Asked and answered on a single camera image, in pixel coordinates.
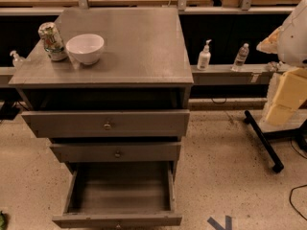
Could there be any grey bottom drawer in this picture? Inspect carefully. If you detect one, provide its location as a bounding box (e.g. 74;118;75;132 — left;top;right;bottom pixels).
52;161;182;230

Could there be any grey drawer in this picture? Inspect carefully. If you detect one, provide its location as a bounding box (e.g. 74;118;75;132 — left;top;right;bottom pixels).
52;161;182;230
22;110;190;138
51;142;181;163

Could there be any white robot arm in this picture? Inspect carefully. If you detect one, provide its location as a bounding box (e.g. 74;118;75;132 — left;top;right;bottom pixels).
256;0;307;127

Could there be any grey wooden drawer cabinet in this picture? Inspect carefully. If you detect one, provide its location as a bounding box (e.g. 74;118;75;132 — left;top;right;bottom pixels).
9;7;195;177

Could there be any grey top drawer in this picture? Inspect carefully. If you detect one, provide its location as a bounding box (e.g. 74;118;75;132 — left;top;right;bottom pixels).
22;110;190;138

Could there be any grey middle drawer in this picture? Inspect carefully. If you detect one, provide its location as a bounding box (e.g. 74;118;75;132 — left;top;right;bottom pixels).
51;142;181;163

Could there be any crumpled clear plastic wrap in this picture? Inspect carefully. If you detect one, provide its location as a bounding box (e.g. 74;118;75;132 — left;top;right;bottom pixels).
266;61;283;72

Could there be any clear plastic water bottle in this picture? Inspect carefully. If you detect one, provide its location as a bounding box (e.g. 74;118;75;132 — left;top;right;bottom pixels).
231;43;249;71

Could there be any black stand base leg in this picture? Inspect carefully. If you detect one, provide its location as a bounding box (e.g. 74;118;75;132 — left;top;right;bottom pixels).
244;110;284;173

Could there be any white pump lotion bottle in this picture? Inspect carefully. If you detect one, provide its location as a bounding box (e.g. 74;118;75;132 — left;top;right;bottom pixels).
197;39;211;71

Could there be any white ceramic bowl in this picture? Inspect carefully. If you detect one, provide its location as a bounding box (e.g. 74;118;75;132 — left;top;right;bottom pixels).
66;34;105;65

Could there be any green labelled drink can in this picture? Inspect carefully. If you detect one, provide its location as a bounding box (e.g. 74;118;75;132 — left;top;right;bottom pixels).
38;22;67;61

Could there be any clear pump sanitizer bottle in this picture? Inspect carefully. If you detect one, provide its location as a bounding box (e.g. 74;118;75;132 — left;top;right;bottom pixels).
10;50;25;67

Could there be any green object at floor edge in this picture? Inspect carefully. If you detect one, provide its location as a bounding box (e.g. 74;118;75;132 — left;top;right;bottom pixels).
0;211;6;230

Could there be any black cable on floor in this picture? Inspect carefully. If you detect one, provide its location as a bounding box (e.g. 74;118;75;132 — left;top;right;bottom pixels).
289;184;307;222

